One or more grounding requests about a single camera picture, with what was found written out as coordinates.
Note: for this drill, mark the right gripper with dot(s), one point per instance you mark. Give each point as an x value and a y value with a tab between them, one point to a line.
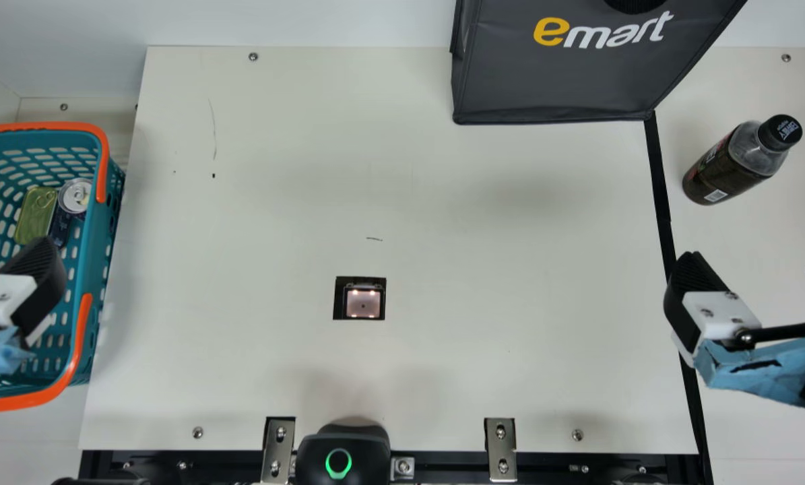
766	370

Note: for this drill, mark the dark coffee bottle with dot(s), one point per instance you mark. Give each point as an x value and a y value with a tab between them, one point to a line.
725	168

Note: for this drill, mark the teal shopping basket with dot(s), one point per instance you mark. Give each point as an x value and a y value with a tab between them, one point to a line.
38	126

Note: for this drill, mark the rectangular tin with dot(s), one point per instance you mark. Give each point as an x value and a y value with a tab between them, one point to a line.
35	212

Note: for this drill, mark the can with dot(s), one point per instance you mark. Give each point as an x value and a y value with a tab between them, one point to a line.
75	197

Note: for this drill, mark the black strip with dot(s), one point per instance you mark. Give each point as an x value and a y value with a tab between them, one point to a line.
658	188

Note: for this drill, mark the dark grey bag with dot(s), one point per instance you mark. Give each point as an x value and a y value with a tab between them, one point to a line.
577	74

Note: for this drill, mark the small square scanner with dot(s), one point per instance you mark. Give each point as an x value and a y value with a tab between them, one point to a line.
363	302

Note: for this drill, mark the black device with green light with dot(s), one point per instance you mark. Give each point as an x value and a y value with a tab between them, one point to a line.
338	451

